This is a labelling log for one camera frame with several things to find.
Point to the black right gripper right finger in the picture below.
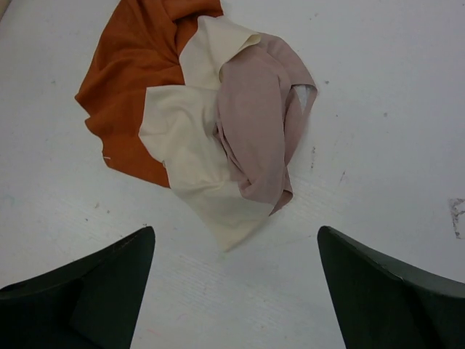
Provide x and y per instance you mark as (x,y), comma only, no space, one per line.
(381,302)

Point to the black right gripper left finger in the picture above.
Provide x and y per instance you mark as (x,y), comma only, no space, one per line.
(93,302)

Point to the orange and cream underwear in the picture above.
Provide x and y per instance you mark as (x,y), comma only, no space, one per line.
(151,96)

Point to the pink underwear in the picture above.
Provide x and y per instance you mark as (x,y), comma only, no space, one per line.
(263,105)

